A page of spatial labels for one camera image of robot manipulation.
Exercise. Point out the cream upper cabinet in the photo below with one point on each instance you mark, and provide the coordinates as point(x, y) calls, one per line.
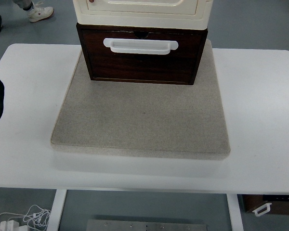
point(172, 14)

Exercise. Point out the spare brown drawer box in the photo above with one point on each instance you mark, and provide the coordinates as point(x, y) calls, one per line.
point(260, 204)

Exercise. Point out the beige felt pad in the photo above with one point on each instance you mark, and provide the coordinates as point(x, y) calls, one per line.
point(144, 120)

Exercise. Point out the right white table leg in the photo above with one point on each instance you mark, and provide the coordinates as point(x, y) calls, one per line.
point(234, 212)

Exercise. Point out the white table leg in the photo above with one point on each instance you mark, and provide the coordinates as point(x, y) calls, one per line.
point(57, 209)
point(234, 212)

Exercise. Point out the left white table leg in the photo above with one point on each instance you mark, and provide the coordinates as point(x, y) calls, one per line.
point(57, 209)

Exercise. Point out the white sneaker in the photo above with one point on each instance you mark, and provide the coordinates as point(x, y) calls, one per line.
point(37, 13)

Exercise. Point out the white power adapter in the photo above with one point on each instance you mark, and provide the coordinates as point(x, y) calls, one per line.
point(10, 225)

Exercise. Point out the white drawer handle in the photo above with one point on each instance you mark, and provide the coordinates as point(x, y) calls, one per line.
point(140, 46)

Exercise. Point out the dark wooden cabinet frame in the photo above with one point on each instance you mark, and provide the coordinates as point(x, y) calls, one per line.
point(80, 36)

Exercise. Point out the white spare handle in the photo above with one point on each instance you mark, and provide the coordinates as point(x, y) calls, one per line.
point(263, 209)

